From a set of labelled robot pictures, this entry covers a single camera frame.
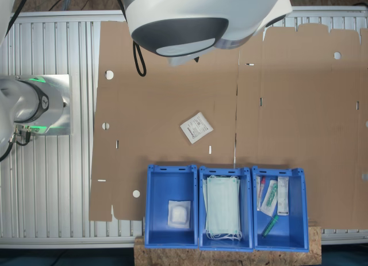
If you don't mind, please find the black floor cable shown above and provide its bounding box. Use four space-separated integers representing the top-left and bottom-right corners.
48 0 87 11

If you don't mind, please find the black camera cable on arm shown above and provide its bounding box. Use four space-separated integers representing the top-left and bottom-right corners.
132 41 147 77

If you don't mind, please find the brown cardboard sheet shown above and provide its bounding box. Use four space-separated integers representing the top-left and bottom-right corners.
234 23 368 230
88 21 241 222

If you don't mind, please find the blue bin holding syringes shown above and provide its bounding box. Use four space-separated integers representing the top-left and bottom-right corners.
251 165 310 253

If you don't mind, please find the loose green syringe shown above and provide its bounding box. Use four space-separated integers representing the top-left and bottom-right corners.
261 215 279 238

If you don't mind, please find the clear bag of cotton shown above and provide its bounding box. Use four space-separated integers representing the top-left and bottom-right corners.
167 200 191 229

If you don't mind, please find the white printed cotton packet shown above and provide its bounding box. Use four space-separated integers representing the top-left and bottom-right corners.
180 111 214 145

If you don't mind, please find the green syringe in clear packet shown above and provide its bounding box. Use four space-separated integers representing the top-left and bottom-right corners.
260 179 278 217

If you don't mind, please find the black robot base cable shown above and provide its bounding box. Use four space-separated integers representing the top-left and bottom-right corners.
0 125 33 163

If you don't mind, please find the blue bin holding masks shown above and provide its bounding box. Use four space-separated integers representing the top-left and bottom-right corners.
198 165 254 252

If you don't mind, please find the blue bin holding cotton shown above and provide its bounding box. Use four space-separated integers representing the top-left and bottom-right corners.
144 164 199 249

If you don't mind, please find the red tube in clear packet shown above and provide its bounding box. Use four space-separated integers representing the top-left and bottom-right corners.
256 175 266 211

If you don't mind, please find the long white printed packet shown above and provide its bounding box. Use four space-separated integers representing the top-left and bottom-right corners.
277 176 289 217

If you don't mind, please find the chipboard wood block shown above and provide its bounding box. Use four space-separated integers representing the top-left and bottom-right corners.
133 219 322 266

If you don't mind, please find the stack of pale masks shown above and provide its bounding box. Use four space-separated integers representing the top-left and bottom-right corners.
202 175 243 241

